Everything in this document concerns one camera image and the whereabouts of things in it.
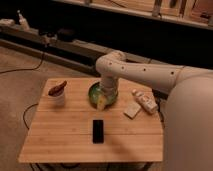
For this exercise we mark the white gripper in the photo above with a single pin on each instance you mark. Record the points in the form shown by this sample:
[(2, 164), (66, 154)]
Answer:
[(109, 87)]

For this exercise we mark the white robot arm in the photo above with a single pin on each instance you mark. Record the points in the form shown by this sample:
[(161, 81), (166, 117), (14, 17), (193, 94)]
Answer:
[(188, 131)]

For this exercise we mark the white lotion bottle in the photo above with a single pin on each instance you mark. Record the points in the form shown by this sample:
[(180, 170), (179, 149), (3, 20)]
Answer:
[(145, 101)]

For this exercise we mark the white spray bottle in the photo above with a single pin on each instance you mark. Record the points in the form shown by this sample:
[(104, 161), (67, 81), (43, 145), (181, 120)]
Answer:
[(23, 22)]

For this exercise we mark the long wooden bench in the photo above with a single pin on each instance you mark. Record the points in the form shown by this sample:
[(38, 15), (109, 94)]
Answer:
[(66, 46)]

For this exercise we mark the white cup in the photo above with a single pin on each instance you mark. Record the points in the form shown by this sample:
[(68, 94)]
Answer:
[(58, 98)]

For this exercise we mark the red-brown object in cup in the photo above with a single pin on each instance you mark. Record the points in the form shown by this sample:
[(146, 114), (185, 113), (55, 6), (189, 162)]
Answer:
[(57, 88)]

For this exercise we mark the wooden table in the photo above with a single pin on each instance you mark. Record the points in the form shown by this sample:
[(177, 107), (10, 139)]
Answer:
[(64, 134)]

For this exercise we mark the cream sponge block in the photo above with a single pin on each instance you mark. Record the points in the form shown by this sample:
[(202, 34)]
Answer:
[(132, 109)]

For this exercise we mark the black smartphone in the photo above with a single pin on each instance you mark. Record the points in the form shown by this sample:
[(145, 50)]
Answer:
[(98, 131)]

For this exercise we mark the black round device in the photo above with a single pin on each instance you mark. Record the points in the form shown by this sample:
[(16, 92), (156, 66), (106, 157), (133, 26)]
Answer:
[(66, 35)]

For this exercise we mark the green ceramic bowl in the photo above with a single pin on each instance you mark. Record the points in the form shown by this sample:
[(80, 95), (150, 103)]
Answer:
[(93, 93)]

